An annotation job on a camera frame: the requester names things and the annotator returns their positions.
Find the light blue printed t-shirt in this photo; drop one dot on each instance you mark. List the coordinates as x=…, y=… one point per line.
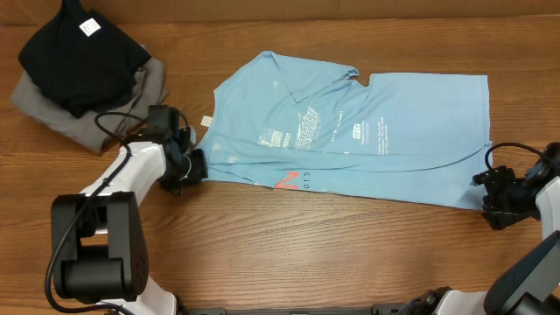
x=309, y=125

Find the folded grey t-shirt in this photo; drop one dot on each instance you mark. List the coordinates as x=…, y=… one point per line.
x=149, y=90

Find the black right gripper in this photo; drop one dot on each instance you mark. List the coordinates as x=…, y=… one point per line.
x=499, y=218

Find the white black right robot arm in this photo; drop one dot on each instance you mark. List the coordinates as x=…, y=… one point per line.
x=527, y=287

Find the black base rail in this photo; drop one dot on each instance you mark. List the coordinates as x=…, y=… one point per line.
x=375, y=309

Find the folded black t-shirt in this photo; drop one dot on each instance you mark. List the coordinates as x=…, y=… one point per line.
x=82, y=61

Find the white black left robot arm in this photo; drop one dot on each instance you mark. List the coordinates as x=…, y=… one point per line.
x=99, y=255

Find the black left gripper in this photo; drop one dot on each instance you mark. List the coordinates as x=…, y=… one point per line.
x=199, y=170

